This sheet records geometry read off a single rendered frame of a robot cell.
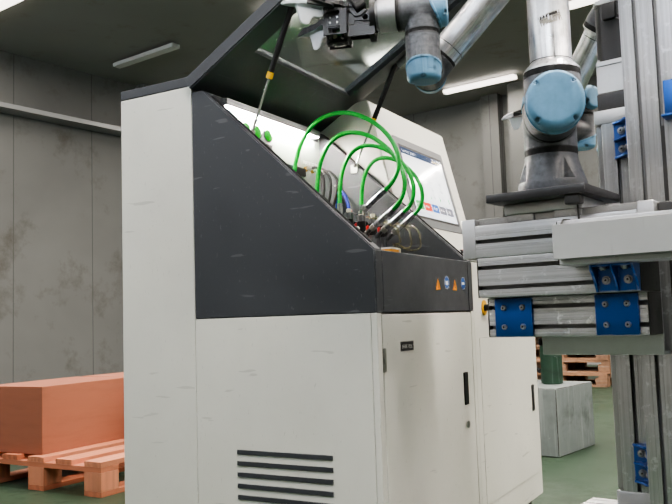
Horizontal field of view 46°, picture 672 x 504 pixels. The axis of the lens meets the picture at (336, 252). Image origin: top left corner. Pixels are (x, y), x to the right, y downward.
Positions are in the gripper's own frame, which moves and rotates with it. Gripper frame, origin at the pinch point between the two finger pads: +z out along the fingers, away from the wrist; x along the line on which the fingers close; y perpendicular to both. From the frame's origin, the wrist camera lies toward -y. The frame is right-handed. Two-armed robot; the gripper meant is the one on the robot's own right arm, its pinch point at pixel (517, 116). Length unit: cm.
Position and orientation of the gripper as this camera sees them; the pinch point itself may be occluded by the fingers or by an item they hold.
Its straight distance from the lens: 287.4
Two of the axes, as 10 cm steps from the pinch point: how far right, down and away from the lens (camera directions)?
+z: -4.5, 0.9, 8.9
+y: 1.5, 9.9, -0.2
